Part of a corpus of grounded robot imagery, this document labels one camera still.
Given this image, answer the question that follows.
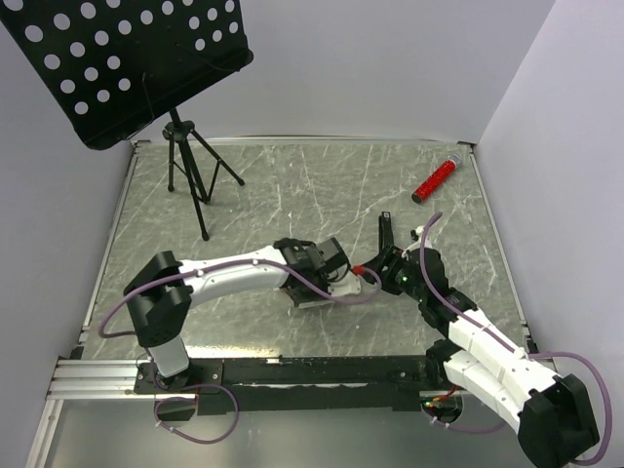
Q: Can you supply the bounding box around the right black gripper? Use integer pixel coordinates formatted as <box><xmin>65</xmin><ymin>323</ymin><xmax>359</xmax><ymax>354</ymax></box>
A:
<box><xmin>362</xmin><ymin>243</ymin><xmax>426</xmax><ymax>302</ymax></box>

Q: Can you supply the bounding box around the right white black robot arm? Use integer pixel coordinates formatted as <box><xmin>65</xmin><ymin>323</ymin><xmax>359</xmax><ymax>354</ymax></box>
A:
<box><xmin>365</xmin><ymin>214</ymin><xmax>600</xmax><ymax>467</ymax></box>

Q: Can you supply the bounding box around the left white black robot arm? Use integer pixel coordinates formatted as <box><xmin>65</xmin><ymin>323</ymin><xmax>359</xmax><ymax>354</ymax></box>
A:
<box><xmin>124</xmin><ymin>238</ymin><xmax>362</xmax><ymax>392</ymax></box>

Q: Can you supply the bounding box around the red glitter tube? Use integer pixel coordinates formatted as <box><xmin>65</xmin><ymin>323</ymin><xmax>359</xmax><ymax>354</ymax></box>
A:
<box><xmin>411</xmin><ymin>154</ymin><xmax>461</xmax><ymax>204</ymax></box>

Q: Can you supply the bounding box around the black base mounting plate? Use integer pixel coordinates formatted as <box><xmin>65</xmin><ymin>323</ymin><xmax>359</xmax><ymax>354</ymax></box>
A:
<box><xmin>134</xmin><ymin>356</ymin><xmax>451</xmax><ymax>415</ymax></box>

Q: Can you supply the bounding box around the black perforated music stand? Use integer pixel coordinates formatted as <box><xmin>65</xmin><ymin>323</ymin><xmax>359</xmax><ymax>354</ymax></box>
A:
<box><xmin>0</xmin><ymin>0</ymin><xmax>255</xmax><ymax>241</ymax></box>

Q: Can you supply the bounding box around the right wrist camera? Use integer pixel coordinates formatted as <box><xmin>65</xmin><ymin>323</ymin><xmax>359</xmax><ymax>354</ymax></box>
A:
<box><xmin>410</xmin><ymin>225</ymin><xmax>424</xmax><ymax>247</ymax></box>

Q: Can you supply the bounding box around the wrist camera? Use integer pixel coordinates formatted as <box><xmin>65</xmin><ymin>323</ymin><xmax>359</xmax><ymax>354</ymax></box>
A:
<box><xmin>410</xmin><ymin>225</ymin><xmax>424</xmax><ymax>247</ymax></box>
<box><xmin>328</xmin><ymin>266</ymin><xmax>362</xmax><ymax>297</ymax></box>

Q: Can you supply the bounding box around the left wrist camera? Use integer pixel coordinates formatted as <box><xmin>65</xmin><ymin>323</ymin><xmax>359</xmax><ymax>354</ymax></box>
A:
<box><xmin>328</xmin><ymin>266</ymin><xmax>362</xmax><ymax>297</ymax></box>

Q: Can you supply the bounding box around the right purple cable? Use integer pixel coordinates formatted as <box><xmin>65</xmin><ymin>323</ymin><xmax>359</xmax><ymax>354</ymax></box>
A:
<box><xmin>418</xmin><ymin>212</ymin><xmax>611</xmax><ymax>464</ymax></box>

